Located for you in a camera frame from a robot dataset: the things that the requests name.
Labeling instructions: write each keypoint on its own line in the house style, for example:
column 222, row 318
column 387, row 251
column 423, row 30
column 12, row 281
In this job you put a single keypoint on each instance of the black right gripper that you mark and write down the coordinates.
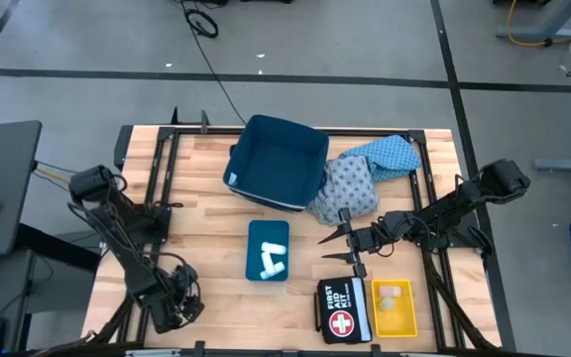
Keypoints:
column 367, row 240

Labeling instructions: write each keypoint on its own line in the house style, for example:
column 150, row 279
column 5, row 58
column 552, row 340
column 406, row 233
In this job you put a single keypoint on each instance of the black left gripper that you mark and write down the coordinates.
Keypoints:
column 184, row 297

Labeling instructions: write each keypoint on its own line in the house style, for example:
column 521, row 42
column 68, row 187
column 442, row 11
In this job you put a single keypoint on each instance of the grey patterned cloth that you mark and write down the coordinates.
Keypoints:
column 345, row 191

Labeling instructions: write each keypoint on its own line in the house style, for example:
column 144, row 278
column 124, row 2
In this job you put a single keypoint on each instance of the white gauze roll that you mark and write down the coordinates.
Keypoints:
column 267, row 260
column 273, row 271
column 274, row 248

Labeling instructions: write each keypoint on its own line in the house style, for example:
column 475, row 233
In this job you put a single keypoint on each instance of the teal plastic bin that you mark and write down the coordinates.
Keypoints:
column 256, row 238

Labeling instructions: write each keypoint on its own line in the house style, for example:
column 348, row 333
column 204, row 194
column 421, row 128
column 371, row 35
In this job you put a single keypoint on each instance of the navy fabric basket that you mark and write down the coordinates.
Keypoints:
column 275, row 163

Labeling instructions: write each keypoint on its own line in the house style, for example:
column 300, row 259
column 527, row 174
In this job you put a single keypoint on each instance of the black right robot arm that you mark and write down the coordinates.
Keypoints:
column 444, row 208

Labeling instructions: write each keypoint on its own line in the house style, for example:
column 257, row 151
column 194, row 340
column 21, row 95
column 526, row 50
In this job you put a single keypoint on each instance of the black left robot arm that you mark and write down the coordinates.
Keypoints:
column 117, row 233

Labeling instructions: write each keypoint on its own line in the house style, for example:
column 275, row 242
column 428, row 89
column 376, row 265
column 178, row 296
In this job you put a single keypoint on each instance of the yellow plastic basket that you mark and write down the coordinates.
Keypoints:
column 394, row 322

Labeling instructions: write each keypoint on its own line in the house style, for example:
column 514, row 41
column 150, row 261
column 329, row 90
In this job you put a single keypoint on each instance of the black first aid kit pouch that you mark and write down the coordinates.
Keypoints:
column 337, row 302

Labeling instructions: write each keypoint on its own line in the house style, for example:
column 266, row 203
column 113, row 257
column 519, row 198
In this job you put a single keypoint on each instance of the light blue patterned cloth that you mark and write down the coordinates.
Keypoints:
column 389, row 154

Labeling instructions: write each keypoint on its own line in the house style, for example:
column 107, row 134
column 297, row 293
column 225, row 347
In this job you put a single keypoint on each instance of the black box on table edge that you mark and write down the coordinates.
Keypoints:
column 123, row 146

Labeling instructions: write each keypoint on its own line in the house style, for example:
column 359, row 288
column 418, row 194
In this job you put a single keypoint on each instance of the black table clamp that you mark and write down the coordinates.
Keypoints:
column 204, row 121

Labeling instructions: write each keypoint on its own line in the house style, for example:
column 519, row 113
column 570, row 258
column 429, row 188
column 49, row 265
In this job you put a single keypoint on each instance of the grey desk foot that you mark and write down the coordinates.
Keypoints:
column 563, row 165

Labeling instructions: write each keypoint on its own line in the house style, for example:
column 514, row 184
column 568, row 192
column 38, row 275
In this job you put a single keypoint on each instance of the grey desk leg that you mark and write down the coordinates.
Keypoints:
column 548, row 34

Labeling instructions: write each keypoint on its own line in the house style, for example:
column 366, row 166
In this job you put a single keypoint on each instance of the black metal table frame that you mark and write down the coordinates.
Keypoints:
column 158, row 154

